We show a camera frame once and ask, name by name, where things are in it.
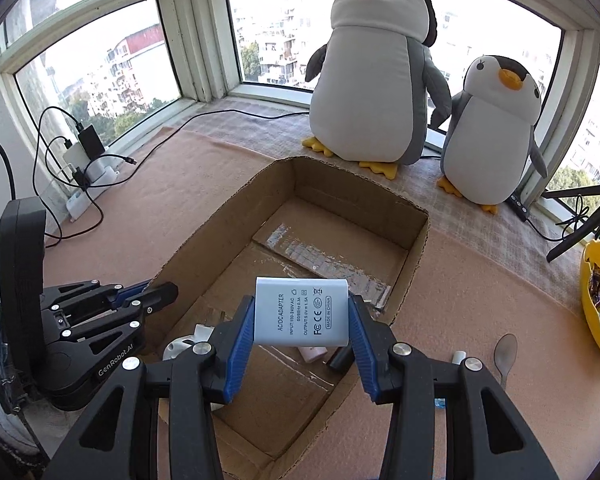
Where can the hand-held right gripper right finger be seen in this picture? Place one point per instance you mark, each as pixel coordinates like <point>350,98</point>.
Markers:
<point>362,350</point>

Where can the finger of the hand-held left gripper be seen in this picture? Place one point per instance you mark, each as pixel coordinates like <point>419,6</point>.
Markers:
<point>130,294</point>
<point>155,297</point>

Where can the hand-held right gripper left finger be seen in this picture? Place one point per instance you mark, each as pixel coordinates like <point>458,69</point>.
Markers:
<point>237,350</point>

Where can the white travel plug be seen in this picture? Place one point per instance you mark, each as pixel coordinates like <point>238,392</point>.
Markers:
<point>180,347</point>

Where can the white power adapter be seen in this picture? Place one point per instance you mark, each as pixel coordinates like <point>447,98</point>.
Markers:
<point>300,310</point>

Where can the cardboard box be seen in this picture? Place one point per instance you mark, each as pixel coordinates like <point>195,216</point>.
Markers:
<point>340,240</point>

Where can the grey metal spoon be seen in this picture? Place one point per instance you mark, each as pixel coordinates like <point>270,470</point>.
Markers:
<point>505,352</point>

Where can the white charger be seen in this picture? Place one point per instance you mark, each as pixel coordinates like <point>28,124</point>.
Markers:
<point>74,160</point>

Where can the white power strip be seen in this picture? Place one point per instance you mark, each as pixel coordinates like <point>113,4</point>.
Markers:
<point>97,172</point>

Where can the peach blanket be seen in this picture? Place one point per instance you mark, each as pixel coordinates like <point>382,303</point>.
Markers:
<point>480,285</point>

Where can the black charger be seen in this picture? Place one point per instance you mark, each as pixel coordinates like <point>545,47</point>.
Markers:
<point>91,141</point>

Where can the checked cloth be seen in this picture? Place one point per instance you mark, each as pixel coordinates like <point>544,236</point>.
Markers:
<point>260,132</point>

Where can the small black hub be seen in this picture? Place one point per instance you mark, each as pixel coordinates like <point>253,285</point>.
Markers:
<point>520,207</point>

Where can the yellow fruit bowl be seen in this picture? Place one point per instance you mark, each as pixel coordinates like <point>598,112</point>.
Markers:
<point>591,320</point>

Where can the small penguin plush toy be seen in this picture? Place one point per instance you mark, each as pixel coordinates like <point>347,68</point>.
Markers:
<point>490,150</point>

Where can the black tripod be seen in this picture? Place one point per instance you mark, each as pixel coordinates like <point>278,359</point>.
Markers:
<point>580,232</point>

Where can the large penguin plush toy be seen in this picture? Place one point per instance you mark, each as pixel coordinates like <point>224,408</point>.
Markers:
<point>370,85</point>

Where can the white window frame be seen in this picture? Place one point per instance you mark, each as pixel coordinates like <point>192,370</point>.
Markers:
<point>195,50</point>

